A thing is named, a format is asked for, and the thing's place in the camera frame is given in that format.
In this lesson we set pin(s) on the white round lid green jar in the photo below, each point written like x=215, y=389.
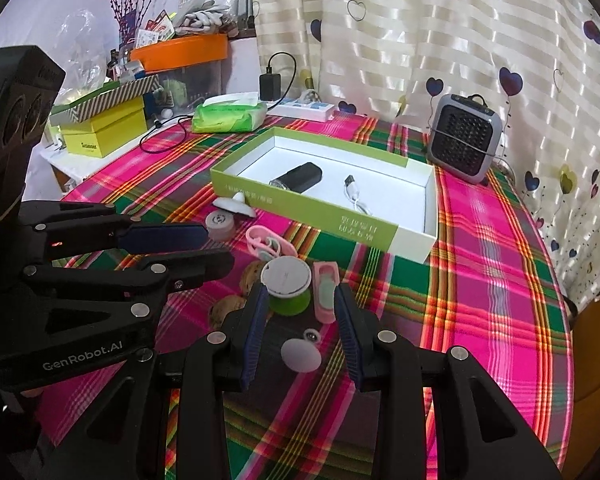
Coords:
x=287, y=280

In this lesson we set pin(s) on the pink carabiner clip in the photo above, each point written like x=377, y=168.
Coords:
x=266, y=245

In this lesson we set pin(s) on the black rectangular device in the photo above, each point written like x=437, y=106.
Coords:
x=299, y=179

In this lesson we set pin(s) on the green and white open box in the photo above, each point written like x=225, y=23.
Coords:
x=367, y=195

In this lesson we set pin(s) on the white egg-shaped object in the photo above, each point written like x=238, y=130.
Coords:
x=300, y=355

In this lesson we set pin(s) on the heart pattern curtain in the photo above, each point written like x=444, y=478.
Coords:
x=536, y=63

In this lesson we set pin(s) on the white cone-shaped cap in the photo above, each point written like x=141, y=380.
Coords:
x=235, y=205

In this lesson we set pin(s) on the green tissue pack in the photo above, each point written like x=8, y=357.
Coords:
x=231, y=113

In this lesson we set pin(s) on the brown walnut lower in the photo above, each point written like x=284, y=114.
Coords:
x=222, y=308

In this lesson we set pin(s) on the small round metal bearing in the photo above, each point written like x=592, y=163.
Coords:
x=312, y=336

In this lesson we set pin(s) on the white power strip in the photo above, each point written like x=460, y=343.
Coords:
x=312, y=111

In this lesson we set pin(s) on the black power adapter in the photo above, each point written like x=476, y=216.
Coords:
x=270, y=87

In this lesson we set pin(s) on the plaid tablecloth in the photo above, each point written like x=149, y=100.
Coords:
x=488, y=286

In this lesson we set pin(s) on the grey small fan heater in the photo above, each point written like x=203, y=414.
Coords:
x=464, y=137

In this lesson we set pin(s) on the yellow shoe box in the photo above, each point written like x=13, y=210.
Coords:
x=104, y=133

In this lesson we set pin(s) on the white round cylinder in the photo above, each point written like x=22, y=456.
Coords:
x=220, y=225

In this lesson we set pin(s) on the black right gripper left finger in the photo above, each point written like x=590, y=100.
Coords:
x=223, y=361

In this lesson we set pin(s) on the pink silicone case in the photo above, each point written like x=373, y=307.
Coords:
x=325, y=278

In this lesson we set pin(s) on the striped box lid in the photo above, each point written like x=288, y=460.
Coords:
x=102, y=100

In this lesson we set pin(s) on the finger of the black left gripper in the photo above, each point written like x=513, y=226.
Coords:
x=57, y=230
x=71, y=298

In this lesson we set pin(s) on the orange storage box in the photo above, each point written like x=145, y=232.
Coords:
x=181, y=52

